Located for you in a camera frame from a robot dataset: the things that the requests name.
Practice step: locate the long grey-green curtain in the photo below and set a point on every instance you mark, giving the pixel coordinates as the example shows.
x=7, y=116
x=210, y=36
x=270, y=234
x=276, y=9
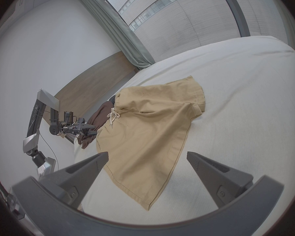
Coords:
x=118, y=26

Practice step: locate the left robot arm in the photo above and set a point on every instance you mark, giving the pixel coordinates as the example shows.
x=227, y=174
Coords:
x=48, y=99

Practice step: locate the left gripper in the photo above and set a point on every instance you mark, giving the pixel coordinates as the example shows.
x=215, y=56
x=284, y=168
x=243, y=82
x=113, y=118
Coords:
x=81, y=129

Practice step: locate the black garment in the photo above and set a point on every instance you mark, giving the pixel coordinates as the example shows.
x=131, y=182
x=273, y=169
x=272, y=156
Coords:
x=112, y=99

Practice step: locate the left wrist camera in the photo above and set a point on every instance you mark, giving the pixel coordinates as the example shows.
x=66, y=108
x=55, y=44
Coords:
x=81, y=121

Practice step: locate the tan shorts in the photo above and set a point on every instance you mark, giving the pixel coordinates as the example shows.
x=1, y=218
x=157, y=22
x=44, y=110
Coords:
x=142, y=131

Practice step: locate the bed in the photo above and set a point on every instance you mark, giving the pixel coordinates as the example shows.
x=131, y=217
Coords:
x=236, y=95

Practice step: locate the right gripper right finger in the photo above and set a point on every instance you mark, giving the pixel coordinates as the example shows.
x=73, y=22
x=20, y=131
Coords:
x=223, y=183

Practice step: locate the window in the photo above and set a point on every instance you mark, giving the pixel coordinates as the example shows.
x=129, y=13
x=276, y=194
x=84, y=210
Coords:
x=186, y=13

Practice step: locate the brown garment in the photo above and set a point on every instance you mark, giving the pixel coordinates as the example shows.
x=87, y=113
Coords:
x=100, y=117

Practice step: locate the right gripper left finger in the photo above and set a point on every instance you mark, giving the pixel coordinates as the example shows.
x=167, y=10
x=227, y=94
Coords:
x=71, y=183

